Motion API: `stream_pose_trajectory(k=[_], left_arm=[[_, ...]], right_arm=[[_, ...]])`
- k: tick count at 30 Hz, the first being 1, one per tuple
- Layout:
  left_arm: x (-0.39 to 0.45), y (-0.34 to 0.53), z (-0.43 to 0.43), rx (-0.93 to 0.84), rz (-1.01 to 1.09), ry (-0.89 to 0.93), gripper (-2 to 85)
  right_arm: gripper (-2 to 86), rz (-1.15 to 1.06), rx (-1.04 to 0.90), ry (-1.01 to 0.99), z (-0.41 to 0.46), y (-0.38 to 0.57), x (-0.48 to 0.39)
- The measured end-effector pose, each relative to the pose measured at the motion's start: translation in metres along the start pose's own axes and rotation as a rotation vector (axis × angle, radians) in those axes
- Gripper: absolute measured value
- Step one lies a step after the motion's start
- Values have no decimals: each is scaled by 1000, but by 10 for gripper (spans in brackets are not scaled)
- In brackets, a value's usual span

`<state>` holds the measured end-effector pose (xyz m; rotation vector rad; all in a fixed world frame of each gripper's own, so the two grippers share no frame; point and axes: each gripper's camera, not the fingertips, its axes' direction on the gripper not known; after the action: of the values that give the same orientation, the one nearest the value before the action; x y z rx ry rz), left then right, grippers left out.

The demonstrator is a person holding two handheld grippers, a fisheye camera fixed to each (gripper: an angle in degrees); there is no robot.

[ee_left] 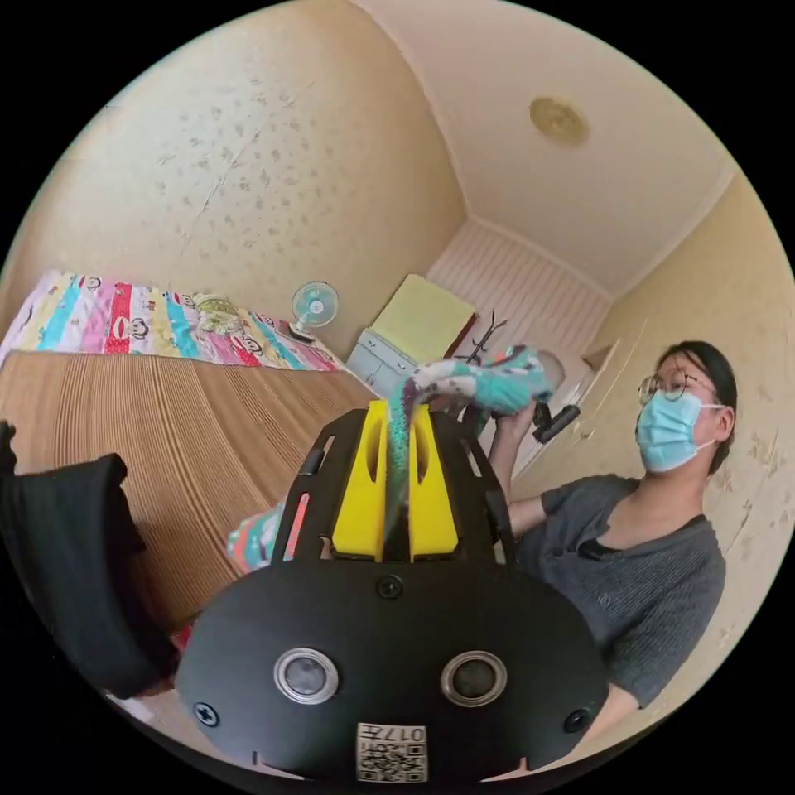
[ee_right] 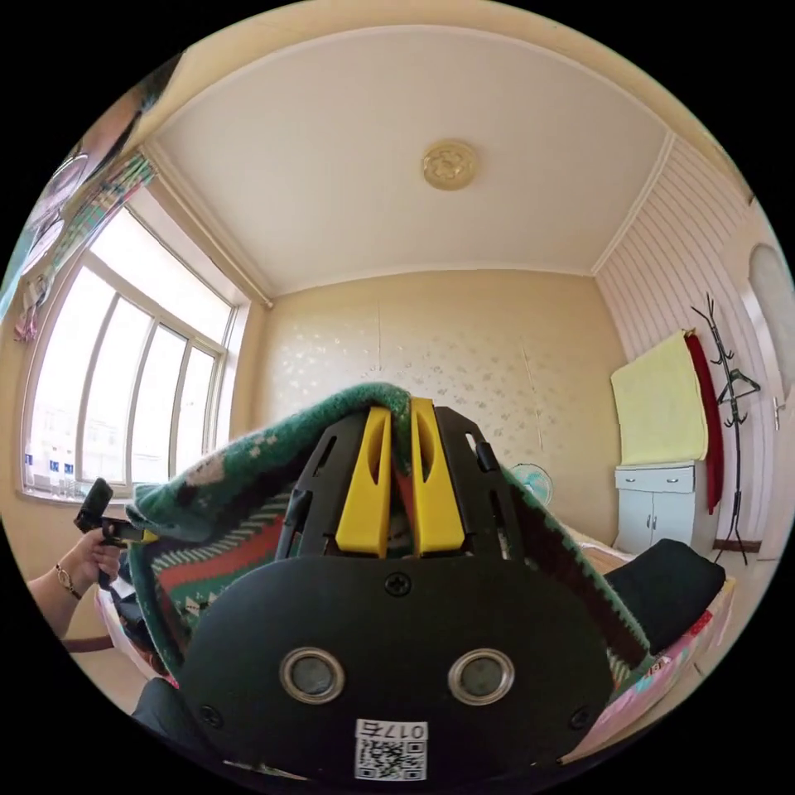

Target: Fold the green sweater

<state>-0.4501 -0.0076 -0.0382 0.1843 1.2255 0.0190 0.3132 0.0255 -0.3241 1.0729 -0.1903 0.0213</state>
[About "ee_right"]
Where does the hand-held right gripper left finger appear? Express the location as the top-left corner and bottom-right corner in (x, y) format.
(335, 407), (394, 557)

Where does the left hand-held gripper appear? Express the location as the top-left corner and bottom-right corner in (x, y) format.
(99, 518), (161, 548)

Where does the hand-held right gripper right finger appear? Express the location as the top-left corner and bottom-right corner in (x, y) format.
(409, 397), (465, 556)

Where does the green patterned sweater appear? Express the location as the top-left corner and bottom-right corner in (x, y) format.
(126, 382), (654, 686)

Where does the person's left forearm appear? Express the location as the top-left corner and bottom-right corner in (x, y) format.
(26, 561), (86, 641)

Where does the person's left hand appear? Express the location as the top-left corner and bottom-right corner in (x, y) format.
(73, 532), (123, 589)

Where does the teal fan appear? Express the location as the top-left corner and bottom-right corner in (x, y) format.
(510, 461), (555, 509)

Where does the window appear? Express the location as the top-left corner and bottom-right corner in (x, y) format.
(18, 205), (253, 501)

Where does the white cupboard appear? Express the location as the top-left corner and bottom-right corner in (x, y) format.
(614, 461), (698, 557)

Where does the yellow towel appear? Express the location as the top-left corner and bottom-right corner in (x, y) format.
(609, 329), (710, 467)

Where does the black garment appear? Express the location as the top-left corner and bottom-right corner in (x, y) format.
(604, 538), (727, 654)

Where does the red cloth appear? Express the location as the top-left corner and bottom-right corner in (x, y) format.
(682, 334), (726, 517)

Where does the black coat rack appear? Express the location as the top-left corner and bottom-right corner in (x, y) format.
(691, 291), (764, 567)

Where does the round golden ceiling lamp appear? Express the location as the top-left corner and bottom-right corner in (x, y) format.
(422, 138), (483, 192)

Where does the white door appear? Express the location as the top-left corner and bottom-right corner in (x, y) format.
(747, 242), (795, 473)

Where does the person's body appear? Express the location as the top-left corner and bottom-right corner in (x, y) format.
(79, 51), (189, 187)

